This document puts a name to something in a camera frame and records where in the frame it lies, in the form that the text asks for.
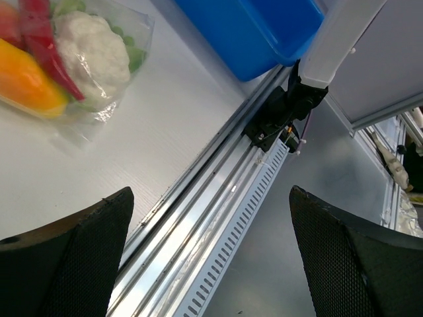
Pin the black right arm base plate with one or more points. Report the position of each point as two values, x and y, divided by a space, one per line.
263 133

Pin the aluminium mounting rail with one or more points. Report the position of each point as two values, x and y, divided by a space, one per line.
163 251

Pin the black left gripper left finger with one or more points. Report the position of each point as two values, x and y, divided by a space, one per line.
67 267

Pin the green grape bunch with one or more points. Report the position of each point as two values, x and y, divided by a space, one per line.
136 55

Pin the clear zip bag red zipper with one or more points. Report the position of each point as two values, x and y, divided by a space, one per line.
76 125

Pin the white cauliflower green leaves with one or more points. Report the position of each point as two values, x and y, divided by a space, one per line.
94 56

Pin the right aluminium frame post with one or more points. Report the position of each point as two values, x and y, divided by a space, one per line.
375 116

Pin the red chili pepper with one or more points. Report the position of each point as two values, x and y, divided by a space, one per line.
38 34

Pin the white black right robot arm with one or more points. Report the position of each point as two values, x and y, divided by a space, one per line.
309 79

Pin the white slotted cable duct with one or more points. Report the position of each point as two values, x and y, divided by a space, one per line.
216 259

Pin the orange yellow mango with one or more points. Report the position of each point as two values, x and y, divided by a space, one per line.
25 85

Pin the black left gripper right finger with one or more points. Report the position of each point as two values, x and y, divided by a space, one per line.
353 266

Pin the blue plastic bin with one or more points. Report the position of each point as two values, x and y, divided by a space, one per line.
252 37

